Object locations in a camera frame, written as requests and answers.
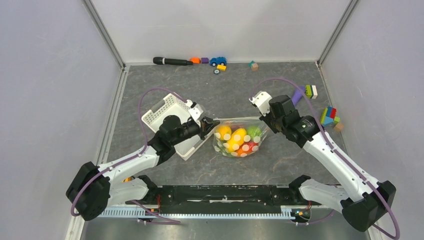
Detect purple toy block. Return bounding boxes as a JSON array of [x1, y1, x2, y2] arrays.
[[200, 57, 210, 64]]

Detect yellow toy brick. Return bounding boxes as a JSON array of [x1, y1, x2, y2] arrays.
[[216, 64, 227, 71]]

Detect green white brick stack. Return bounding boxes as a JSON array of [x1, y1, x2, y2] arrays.
[[305, 84, 318, 99]]

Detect white cable duct rail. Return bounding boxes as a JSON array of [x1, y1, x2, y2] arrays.
[[98, 206, 295, 220]]

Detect green toy pepper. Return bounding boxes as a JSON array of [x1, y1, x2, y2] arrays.
[[246, 125, 263, 140]]

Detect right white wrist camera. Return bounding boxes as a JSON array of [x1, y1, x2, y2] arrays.
[[249, 91, 272, 116]]

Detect orange yellow clamp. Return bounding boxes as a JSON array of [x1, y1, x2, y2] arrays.
[[122, 177, 132, 183]]

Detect yellow toy lemon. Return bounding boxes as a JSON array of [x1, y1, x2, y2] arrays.
[[214, 125, 232, 141]]

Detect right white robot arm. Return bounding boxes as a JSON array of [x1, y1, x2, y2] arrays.
[[250, 91, 397, 232]]

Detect orange toy pumpkin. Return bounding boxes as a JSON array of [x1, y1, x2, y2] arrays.
[[230, 148, 250, 158]]

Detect white perforated plastic basket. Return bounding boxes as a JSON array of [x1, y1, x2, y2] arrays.
[[141, 93, 213, 161]]

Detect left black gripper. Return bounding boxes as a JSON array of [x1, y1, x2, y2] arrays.
[[170, 115, 219, 146]]

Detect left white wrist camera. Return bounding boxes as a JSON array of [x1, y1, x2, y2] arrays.
[[185, 99, 205, 126]]

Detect clear zip top bag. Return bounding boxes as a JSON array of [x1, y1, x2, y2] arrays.
[[212, 116, 271, 158]]

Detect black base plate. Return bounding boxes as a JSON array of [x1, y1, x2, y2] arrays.
[[138, 185, 319, 214]]

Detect blue toy car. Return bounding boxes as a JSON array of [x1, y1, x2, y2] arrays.
[[209, 56, 227, 67]]

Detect small wooden cube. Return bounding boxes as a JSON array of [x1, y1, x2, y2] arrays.
[[333, 122, 344, 132]]

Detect purple toy eggplant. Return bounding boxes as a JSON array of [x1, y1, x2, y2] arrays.
[[291, 86, 306, 106]]

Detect red orange toy chili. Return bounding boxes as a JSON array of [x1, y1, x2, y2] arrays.
[[238, 141, 259, 154]]

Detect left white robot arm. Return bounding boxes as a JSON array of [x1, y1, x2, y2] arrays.
[[65, 115, 220, 221]]

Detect multicolour brick stack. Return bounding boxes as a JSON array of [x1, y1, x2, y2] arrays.
[[320, 106, 340, 127]]

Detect black microphone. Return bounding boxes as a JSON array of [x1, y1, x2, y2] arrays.
[[152, 56, 194, 66]]

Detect yellow toy mango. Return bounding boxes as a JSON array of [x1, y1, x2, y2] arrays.
[[224, 127, 247, 153]]

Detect orange toy piece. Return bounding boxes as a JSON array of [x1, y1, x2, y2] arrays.
[[190, 57, 202, 64]]

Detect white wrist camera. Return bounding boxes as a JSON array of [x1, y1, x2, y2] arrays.
[[249, 91, 272, 116], [185, 99, 205, 126]]

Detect teal and wood cubes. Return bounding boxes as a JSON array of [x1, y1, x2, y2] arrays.
[[249, 60, 259, 72]]

